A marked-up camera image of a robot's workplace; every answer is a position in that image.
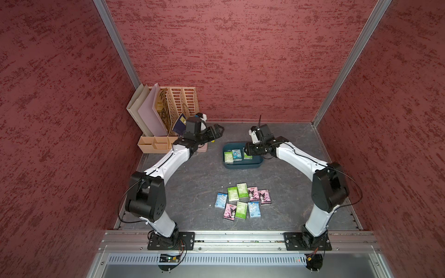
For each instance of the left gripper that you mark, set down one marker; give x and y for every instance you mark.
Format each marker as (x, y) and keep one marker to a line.
(219, 134)

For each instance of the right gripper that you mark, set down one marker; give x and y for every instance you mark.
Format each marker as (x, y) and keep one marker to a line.
(250, 149)

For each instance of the teal cartoon tissue pack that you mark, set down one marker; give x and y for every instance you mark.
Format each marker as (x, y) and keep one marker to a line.
(237, 155)

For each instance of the blue tissue pack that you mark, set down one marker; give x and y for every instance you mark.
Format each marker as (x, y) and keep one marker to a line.
(221, 200)
(254, 210)

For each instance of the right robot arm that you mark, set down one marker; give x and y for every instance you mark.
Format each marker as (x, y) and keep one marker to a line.
(329, 188)

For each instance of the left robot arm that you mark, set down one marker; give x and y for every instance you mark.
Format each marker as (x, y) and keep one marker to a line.
(146, 196)

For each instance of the teal storage box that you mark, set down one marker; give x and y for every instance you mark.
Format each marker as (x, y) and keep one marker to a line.
(243, 164)

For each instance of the pink eraser case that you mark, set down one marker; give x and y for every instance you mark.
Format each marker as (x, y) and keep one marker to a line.
(203, 148)

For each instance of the dark blue notebook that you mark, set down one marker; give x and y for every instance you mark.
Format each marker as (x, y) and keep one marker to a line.
(180, 125)

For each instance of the beige desk file organizer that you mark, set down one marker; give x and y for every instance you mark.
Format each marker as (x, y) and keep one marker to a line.
(181, 100)

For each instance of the pink Kuromi pack right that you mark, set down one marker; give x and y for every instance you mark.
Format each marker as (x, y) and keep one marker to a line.
(265, 198)

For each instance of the pink Kuromi tissue pack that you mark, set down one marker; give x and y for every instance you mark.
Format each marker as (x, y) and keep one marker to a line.
(253, 194)

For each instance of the gold patterned book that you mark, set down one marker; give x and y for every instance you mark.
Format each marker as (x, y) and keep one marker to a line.
(162, 108)

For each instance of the pink folder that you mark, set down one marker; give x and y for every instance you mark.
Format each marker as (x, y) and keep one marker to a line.
(149, 114)

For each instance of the blue tissue pack bottom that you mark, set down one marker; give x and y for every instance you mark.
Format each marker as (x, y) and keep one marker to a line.
(254, 210)

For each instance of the green tissue pack bottom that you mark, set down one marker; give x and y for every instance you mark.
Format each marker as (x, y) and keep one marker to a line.
(241, 210)

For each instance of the pink Kuromi pack bottom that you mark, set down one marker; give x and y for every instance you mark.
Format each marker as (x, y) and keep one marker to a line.
(229, 212)

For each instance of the beige folder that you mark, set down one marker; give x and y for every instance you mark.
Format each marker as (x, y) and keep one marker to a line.
(135, 104)

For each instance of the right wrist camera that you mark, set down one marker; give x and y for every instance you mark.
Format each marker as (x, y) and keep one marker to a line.
(261, 134)

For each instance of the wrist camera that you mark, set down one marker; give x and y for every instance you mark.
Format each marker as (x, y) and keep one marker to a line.
(261, 134)
(195, 124)

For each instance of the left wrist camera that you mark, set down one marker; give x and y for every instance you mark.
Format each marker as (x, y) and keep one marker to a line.
(195, 124)

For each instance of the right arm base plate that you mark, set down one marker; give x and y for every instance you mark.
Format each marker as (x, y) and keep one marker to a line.
(304, 241)

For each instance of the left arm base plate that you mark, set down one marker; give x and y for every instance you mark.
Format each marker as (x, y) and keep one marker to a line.
(178, 241)

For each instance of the aluminium front rail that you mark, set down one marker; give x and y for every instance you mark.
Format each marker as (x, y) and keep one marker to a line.
(236, 248)

